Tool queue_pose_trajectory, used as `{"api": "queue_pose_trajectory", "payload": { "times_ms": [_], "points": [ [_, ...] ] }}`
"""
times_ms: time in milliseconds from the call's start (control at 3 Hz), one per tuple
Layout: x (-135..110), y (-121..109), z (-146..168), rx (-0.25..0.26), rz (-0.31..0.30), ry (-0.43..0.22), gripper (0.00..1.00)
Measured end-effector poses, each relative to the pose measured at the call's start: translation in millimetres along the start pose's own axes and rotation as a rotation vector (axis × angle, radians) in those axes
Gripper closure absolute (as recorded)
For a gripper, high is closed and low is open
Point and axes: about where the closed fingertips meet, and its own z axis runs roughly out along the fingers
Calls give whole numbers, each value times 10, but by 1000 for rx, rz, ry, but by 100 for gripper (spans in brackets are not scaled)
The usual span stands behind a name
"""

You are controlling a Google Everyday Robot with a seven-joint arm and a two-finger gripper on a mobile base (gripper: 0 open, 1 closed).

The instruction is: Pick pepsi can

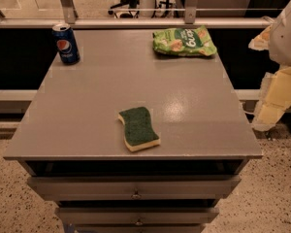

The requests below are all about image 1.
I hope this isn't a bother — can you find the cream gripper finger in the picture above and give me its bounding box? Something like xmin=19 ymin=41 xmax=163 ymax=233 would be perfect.
xmin=251 ymin=103 xmax=284 ymax=131
xmin=248 ymin=26 xmax=272 ymax=50

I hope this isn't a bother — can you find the blue pepsi can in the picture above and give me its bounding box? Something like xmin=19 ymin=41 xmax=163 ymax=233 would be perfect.
xmin=52 ymin=23 xmax=81 ymax=64

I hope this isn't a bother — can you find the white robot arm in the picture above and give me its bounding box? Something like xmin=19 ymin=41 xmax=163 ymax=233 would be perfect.
xmin=248 ymin=0 xmax=291 ymax=131

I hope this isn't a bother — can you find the green snack bag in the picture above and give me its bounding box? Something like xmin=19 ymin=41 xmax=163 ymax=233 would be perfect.
xmin=152 ymin=26 xmax=217 ymax=57

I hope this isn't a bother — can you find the green yellow sponge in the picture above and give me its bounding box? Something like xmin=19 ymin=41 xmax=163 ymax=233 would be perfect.
xmin=118 ymin=107 xmax=160 ymax=152

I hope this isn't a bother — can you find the black office chair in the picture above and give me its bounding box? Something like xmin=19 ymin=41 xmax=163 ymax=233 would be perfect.
xmin=108 ymin=0 xmax=140 ymax=18

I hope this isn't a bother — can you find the grey drawer cabinet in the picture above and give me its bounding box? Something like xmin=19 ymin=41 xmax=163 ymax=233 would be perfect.
xmin=5 ymin=30 xmax=262 ymax=233

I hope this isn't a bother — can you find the upper grey drawer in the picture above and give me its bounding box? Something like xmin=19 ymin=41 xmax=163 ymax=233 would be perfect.
xmin=27 ymin=176 xmax=241 ymax=201

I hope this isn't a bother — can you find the grey drawer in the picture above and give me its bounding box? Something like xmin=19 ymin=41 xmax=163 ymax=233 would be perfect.
xmin=27 ymin=176 xmax=241 ymax=201
xmin=56 ymin=207 xmax=219 ymax=226

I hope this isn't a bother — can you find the lower grey drawer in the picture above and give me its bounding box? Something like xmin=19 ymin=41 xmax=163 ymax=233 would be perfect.
xmin=56 ymin=207 xmax=219 ymax=226

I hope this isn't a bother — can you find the metal railing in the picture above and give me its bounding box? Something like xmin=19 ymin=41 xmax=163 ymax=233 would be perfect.
xmin=0 ymin=0 xmax=289 ymax=28

